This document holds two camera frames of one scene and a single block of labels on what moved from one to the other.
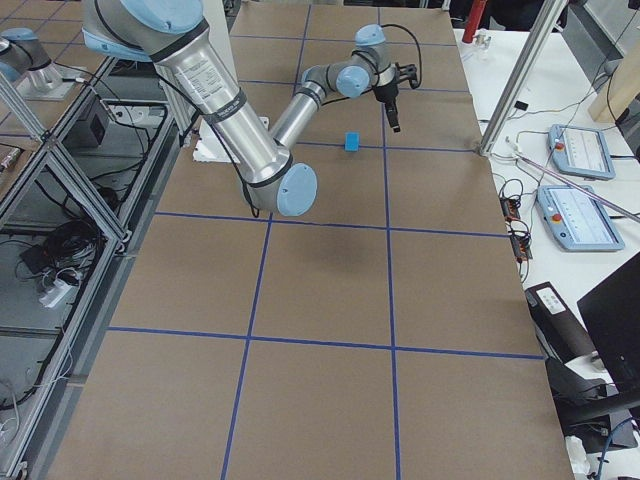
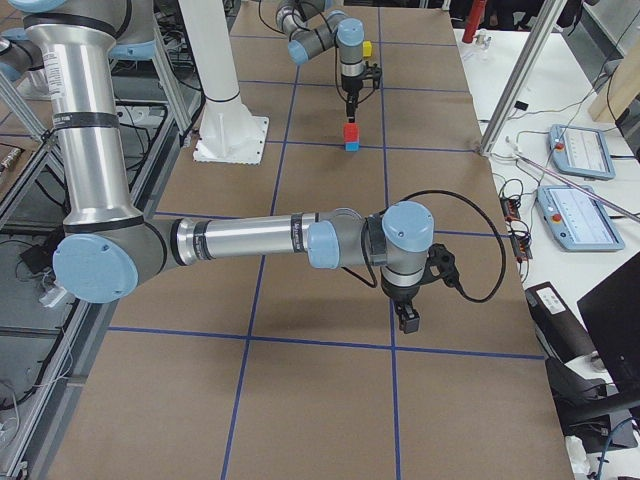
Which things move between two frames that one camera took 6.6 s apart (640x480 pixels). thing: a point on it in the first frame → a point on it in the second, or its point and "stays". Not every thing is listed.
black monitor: x=612 y=314 stays
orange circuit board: x=509 y=208 stays
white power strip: x=59 y=290 stays
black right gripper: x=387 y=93 → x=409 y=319
